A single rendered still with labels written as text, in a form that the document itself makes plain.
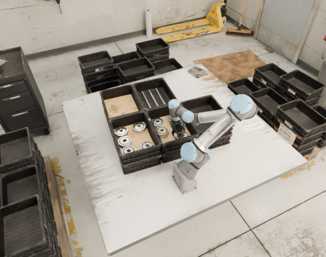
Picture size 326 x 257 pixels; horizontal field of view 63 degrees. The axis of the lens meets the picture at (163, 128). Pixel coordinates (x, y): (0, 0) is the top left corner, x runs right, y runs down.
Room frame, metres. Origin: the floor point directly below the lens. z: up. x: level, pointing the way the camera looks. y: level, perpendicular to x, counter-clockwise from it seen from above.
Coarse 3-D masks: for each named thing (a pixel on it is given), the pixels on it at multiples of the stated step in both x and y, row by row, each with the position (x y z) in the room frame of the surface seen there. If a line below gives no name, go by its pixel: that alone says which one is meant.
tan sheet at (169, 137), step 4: (164, 116) 1.66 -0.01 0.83; (164, 120) 1.61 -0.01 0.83; (180, 120) 1.60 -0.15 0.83; (164, 124) 1.56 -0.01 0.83; (168, 124) 1.56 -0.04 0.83; (168, 128) 1.51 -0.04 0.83; (188, 132) 1.46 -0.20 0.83; (168, 136) 1.43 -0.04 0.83; (172, 136) 1.42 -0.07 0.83; (164, 140) 1.38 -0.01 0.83; (168, 140) 1.38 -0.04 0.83; (172, 140) 1.38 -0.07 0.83
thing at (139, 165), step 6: (120, 162) 1.27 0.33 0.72; (138, 162) 1.19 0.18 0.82; (144, 162) 1.20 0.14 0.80; (150, 162) 1.23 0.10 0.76; (156, 162) 1.24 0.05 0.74; (126, 168) 1.17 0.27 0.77; (132, 168) 1.18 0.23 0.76; (138, 168) 1.20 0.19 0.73; (144, 168) 1.21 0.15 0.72; (126, 174) 1.16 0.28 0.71
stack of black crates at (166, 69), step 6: (162, 60) 3.16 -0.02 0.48; (168, 60) 3.19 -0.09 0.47; (174, 60) 3.18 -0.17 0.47; (156, 66) 3.12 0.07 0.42; (162, 66) 3.15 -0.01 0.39; (168, 66) 3.18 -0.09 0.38; (174, 66) 3.17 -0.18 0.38; (180, 66) 3.02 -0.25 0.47; (156, 72) 3.03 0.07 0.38; (162, 72) 3.03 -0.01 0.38
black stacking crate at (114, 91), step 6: (108, 90) 1.92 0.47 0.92; (114, 90) 1.93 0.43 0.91; (120, 90) 1.95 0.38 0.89; (126, 90) 1.97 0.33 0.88; (132, 90) 1.92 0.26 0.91; (108, 96) 1.91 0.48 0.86; (114, 96) 1.93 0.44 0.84; (132, 96) 1.94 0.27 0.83; (138, 102) 1.76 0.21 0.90; (138, 108) 1.78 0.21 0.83
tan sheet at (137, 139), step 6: (126, 126) 1.54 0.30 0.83; (132, 132) 1.48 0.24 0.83; (144, 132) 1.48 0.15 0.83; (132, 138) 1.41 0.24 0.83; (138, 138) 1.41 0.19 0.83; (144, 138) 1.41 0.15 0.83; (150, 138) 1.41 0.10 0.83; (132, 144) 1.35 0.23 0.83; (138, 144) 1.35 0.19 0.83; (120, 150) 1.29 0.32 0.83
